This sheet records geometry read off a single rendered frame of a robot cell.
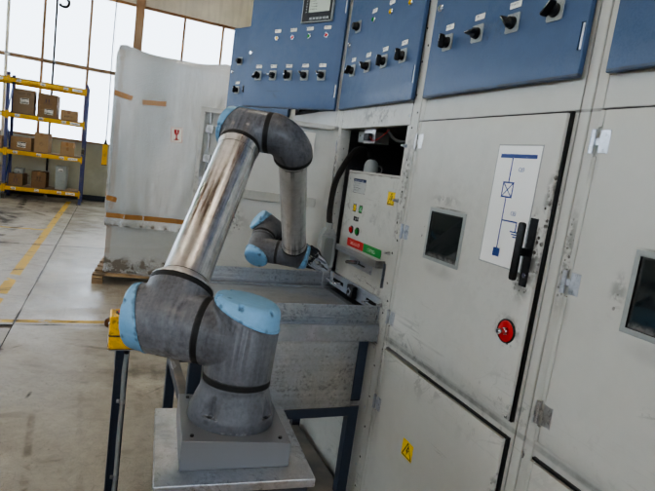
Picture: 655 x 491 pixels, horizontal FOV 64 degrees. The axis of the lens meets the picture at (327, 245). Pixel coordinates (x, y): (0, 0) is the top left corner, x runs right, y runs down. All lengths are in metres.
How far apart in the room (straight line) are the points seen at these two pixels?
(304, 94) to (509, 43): 1.32
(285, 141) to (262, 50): 1.44
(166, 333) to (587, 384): 0.87
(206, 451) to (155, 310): 0.31
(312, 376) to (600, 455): 1.02
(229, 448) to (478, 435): 0.66
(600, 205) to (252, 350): 0.77
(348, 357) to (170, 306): 0.93
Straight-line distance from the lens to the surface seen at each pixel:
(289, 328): 1.80
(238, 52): 3.64
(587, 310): 1.21
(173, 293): 1.18
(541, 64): 1.40
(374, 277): 2.07
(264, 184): 2.46
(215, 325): 1.13
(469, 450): 1.52
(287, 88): 2.70
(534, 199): 1.33
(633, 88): 1.24
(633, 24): 1.26
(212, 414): 1.18
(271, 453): 1.18
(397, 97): 1.95
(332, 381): 1.96
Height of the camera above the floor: 1.37
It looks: 8 degrees down
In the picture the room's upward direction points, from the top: 8 degrees clockwise
